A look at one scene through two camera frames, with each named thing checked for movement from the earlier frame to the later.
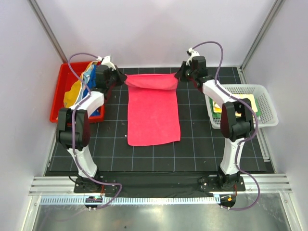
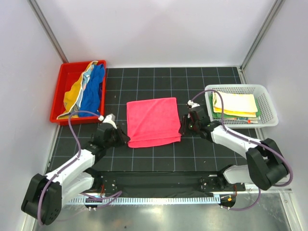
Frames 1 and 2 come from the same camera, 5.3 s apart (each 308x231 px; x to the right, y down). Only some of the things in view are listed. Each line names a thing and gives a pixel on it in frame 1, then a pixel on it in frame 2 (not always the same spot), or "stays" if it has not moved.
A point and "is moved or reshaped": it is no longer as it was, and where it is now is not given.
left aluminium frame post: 36,11 stays
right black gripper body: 190,74 to 192,126
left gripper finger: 119,78 to 121,137
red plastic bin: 66,78 stays
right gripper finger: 181,73 to 184,126
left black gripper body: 109,83 to 113,141
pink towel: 153,116 is moved or reshaped
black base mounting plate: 159,183 stays
